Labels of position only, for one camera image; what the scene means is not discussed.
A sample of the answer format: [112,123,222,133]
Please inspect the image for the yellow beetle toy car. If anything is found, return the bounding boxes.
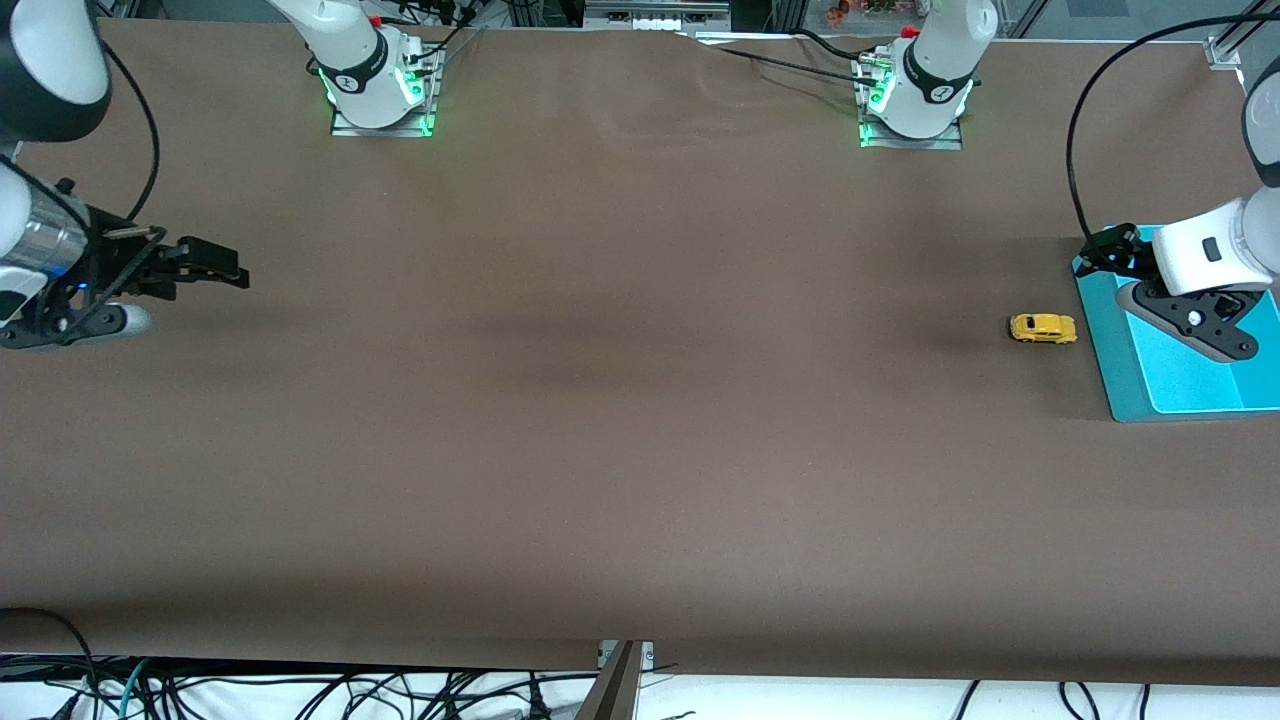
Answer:
[1008,312,1080,347]

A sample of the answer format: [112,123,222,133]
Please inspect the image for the teal plastic bin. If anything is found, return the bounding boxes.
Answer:
[1071,224,1280,423]

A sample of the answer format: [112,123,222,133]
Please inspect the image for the brown table cover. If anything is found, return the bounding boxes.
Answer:
[0,18,1280,689]

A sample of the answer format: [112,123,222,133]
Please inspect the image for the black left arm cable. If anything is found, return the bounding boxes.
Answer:
[1065,12,1280,247]

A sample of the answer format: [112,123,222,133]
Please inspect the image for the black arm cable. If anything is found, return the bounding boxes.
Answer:
[98,38,162,229]
[1065,12,1280,247]

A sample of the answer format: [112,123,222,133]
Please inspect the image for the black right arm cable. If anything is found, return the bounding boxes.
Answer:
[98,38,162,229]

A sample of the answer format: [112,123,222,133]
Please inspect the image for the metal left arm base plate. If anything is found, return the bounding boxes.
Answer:
[857,58,965,152]

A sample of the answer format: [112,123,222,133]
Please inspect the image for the aluminium frame corner bracket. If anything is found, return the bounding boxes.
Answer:
[1204,0,1280,71]

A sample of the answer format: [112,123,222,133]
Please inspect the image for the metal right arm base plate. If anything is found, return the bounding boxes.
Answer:
[330,50,439,139]

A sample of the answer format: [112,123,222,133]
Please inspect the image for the black base connector cables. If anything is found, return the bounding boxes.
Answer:
[384,0,483,73]

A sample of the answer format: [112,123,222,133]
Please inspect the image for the short black table cable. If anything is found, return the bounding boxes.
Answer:
[795,28,869,63]

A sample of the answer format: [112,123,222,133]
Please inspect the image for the black looped floor cable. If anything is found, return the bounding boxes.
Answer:
[0,606,101,720]

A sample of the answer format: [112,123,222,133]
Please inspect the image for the long black table cable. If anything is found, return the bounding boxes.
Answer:
[690,35,883,91]

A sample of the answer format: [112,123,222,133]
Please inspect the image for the teal floor cable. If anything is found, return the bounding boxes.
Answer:
[117,656,154,720]

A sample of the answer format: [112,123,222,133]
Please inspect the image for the aluminium profile post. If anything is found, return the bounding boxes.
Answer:
[574,640,657,720]

